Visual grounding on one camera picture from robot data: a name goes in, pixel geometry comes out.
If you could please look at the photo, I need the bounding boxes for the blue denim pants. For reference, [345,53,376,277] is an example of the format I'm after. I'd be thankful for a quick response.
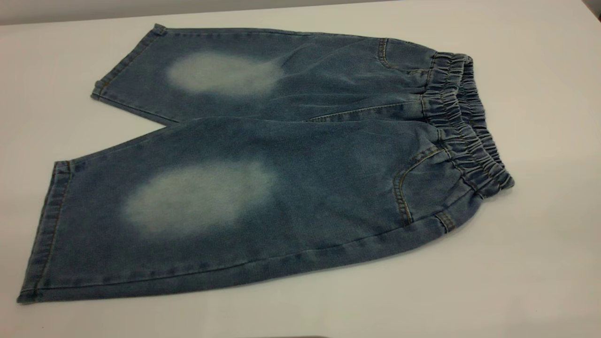
[16,23,516,304]

